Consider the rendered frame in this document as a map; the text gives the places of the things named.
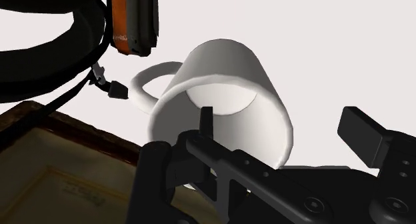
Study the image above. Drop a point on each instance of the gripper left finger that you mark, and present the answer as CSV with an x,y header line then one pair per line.
x,y
227,161

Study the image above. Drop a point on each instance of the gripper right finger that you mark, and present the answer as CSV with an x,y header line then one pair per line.
x,y
364,135

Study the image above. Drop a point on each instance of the white mug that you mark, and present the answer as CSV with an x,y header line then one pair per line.
x,y
234,77

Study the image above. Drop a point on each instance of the orange and grey flat object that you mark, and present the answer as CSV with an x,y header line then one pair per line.
x,y
130,18

